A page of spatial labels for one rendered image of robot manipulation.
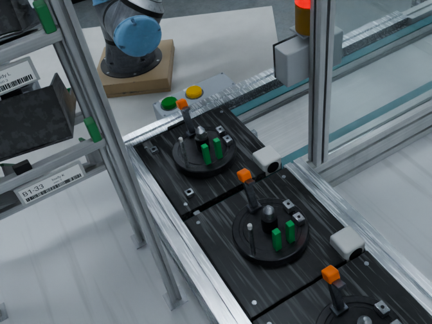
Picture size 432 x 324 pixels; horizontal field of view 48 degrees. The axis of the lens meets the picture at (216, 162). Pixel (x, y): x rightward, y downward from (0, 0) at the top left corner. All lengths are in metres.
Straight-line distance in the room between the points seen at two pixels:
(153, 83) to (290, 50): 0.65
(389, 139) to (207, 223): 0.46
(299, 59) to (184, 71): 0.69
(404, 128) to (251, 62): 0.54
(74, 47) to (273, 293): 0.52
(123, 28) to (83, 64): 0.68
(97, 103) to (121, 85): 0.84
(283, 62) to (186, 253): 0.39
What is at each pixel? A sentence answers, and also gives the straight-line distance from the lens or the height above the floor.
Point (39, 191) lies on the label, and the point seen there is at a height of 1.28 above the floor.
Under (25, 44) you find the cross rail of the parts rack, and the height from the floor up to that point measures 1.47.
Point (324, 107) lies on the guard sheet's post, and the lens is 0.95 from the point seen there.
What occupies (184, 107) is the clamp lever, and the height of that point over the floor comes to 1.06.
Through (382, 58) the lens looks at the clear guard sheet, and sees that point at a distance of 1.00.
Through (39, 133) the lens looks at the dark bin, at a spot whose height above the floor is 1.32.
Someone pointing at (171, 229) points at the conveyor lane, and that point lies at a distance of 0.96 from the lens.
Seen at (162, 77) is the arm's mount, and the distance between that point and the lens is 1.42.
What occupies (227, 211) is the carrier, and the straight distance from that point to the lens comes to 0.96.
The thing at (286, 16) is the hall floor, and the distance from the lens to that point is 3.40.
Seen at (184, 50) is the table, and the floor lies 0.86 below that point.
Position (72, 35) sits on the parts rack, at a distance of 0.56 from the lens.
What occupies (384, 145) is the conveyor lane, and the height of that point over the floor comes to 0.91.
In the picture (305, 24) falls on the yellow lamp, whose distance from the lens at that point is 0.85.
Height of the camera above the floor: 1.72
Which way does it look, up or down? 46 degrees down
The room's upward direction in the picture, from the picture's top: 11 degrees counter-clockwise
